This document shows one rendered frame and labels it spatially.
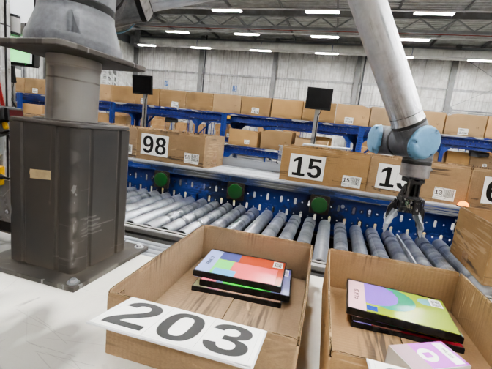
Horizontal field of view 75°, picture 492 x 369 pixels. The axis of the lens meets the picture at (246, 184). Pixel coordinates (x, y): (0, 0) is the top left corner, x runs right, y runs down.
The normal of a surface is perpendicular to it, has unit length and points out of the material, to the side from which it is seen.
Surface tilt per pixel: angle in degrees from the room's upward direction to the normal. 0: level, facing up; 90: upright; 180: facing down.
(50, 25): 70
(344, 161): 90
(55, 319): 0
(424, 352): 0
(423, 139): 94
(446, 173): 90
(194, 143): 90
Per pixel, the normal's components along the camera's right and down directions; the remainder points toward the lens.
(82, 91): 0.73, 0.21
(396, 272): -0.25, 0.12
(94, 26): 0.75, -0.14
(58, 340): 0.11, -0.98
